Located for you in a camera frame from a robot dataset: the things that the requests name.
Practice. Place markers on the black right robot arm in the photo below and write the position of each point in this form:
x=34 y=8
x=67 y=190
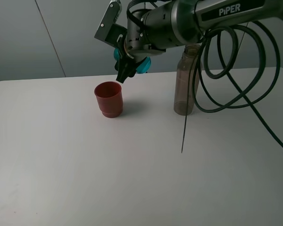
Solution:
x=187 y=20

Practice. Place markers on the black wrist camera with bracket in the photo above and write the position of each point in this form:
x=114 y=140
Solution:
x=109 y=31

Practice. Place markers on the teal translucent plastic cup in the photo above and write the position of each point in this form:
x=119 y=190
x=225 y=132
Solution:
x=142 y=68

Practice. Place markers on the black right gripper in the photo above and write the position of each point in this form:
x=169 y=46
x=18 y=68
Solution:
x=141 y=23

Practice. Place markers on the red plastic cup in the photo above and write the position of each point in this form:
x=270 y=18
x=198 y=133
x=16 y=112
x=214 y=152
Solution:
x=109 y=98

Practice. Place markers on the brown translucent plastic bottle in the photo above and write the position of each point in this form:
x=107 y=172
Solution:
x=183 y=100

